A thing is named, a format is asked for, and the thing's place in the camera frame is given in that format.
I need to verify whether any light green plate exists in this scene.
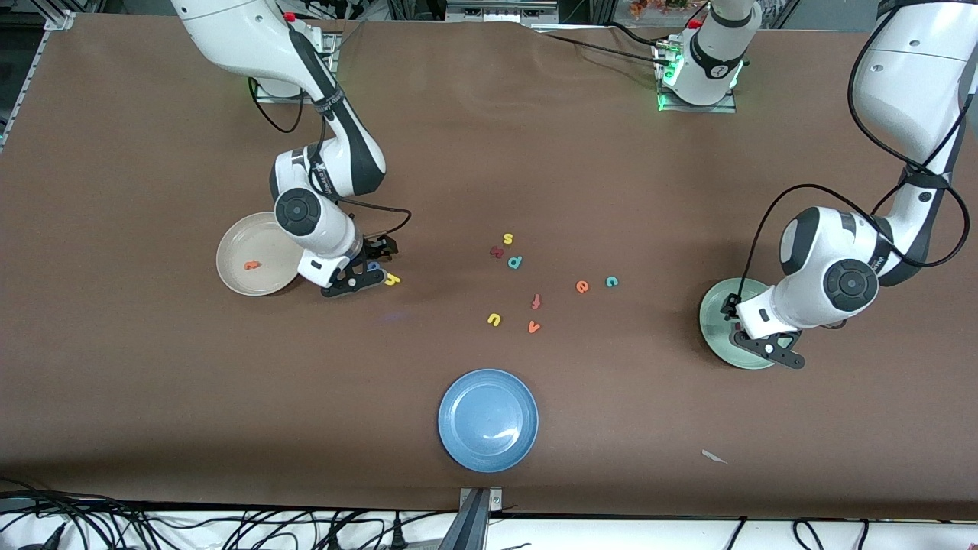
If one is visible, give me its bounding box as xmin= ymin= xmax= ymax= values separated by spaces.
xmin=699 ymin=277 xmax=776 ymax=370

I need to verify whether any aluminium frame profile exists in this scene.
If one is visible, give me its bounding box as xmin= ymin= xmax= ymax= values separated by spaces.
xmin=0 ymin=9 xmax=77 ymax=150

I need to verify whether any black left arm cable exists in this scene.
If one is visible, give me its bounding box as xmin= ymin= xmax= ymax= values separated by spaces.
xmin=737 ymin=0 xmax=978 ymax=299

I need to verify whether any thin black base cable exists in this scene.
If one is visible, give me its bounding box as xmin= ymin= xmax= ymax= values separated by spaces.
xmin=531 ymin=31 xmax=665 ymax=66

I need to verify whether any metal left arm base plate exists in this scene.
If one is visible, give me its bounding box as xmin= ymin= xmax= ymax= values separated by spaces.
xmin=656 ymin=42 xmax=738 ymax=114

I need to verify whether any grey metal frame piece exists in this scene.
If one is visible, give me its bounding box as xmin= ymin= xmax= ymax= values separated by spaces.
xmin=445 ymin=0 xmax=559 ymax=24

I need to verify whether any blue plate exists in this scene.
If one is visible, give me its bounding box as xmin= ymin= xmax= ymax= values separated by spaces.
xmin=438 ymin=369 xmax=539 ymax=473

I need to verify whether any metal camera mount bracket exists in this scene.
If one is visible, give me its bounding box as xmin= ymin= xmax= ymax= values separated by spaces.
xmin=458 ymin=487 xmax=504 ymax=550

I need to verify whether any black floor cable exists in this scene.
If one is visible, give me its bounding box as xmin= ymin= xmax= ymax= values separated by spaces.
xmin=0 ymin=477 xmax=165 ymax=550

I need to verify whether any brown table cover sheet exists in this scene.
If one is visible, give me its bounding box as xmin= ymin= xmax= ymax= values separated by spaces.
xmin=0 ymin=14 xmax=978 ymax=522

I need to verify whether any beige brown plate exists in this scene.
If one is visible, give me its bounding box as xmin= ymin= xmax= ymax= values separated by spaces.
xmin=216 ymin=212 xmax=306 ymax=296

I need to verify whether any grey black cable connector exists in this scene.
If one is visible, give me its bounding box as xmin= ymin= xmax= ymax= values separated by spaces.
xmin=15 ymin=522 xmax=70 ymax=550

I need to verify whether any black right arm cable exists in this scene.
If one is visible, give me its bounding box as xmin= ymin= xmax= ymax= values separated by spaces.
xmin=247 ymin=75 xmax=414 ymax=241

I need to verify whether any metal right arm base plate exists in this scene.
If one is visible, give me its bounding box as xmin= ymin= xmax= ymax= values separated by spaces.
xmin=254 ymin=31 xmax=342 ymax=105

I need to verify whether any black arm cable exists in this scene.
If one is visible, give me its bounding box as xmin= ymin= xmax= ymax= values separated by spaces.
xmin=247 ymin=75 xmax=414 ymax=241
xmin=737 ymin=0 xmax=978 ymax=299

